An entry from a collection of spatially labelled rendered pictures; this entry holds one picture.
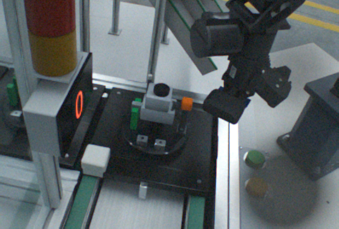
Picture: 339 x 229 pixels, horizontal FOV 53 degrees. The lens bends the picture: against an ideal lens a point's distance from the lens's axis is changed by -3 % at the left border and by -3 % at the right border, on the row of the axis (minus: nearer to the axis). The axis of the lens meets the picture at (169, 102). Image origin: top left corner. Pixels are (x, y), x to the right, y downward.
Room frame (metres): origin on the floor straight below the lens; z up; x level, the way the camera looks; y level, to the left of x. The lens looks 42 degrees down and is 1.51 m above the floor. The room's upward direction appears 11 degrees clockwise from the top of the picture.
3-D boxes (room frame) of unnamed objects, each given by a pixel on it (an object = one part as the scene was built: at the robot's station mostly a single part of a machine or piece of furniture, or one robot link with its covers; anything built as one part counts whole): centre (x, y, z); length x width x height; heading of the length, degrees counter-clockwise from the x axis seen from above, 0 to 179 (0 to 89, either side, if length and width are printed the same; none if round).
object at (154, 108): (0.49, 0.03, 1.06); 0.08 x 0.04 x 0.07; 91
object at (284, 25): (0.49, -0.11, 1.25); 0.09 x 0.06 x 0.07; 117
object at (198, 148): (0.49, 0.02, 0.96); 0.24 x 0.24 x 0.02; 0
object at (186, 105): (0.49, -0.03, 1.04); 0.04 x 0.02 x 0.08; 90
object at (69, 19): (0.30, 0.13, 1.33); 0.05 x 0.05 x 0.05
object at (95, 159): (0.39, 0.12, 0.97); 0.05 x 0.05 x 0.04; 0
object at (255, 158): (0.48, -0.20, 0.96); 0.04 x 0.04 x 0.02
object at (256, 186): (0.41, -0.20, 0.96); 0.04 x 0.04 x 0.02
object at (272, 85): (0.47, -0.16, 1.17); 0.07 x 0.07 x 0.06; 68
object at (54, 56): (0.30, 0.13, 1.28); 0.05 x 0.05 x 0.05
